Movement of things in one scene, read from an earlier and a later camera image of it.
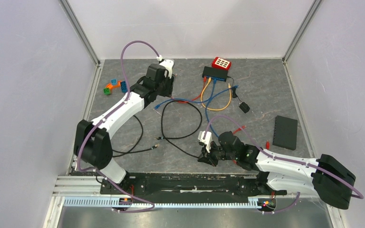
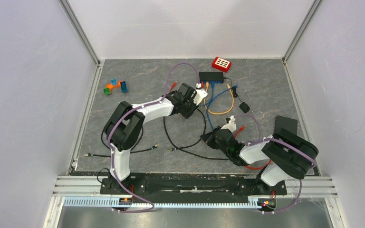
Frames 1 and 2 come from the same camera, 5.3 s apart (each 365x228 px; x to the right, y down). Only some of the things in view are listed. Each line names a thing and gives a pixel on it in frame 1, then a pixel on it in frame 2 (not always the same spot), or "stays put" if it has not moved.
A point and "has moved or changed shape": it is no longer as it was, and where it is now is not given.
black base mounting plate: x=189 y=185 stays put
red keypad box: x=220 y=63 stays put
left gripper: x=169 y=82 → x=187 y=114
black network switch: x=220 y=74 has moved or changed shape
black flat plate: x=285 y=133 stays put
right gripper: x=206 y=158 → x=208 y=137
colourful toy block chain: x=114 y=83 stays put
